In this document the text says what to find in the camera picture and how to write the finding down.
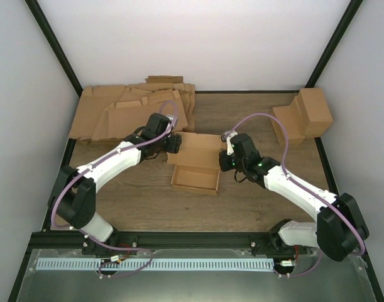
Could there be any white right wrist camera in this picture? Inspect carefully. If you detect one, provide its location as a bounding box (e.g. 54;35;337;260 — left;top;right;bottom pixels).
221;130;238;155

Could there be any low folded cardboard box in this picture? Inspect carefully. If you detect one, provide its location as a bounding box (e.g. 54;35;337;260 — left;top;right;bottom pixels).
271;106;304;146

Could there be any light blue slotted cable duct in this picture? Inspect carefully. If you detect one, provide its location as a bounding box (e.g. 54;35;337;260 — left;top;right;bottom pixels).
35;258;274;272

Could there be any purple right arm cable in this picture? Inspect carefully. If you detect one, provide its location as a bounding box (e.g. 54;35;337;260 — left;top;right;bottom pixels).
222;112;367;279

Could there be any stack of flat cardboard blanks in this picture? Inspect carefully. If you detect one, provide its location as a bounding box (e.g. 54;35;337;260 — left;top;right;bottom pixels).
69;75;195;142

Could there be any black right frame post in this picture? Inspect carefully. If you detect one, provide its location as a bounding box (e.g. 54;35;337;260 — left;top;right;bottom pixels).
305;0;363;88

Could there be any black frame post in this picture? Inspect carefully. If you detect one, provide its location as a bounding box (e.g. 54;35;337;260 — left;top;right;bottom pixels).
25;0;83;97
305;0;363;88

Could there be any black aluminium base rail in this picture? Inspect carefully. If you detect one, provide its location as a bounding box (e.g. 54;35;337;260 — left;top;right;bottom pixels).
28;230;297;257

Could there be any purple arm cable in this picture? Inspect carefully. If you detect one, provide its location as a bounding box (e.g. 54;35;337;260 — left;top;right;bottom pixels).
50;100;180;280
222;112;367;279

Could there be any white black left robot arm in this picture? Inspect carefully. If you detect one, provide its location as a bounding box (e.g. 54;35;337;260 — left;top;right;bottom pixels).
48;113;182;254

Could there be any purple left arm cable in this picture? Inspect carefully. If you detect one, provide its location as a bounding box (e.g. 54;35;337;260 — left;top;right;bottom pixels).
50;100;180;280

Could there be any tall folded cardboard box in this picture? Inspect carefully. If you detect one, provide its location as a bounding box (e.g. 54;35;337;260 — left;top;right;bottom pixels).
290;88;333;138

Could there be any black left frame post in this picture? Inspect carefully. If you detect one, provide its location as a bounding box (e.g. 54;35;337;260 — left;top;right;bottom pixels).
25;0;83;97

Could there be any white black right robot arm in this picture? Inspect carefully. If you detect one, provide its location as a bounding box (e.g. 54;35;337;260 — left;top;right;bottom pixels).
219;131;370;262

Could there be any brown cardboard box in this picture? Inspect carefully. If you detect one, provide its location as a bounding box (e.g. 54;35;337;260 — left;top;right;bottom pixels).
167;132;225;196

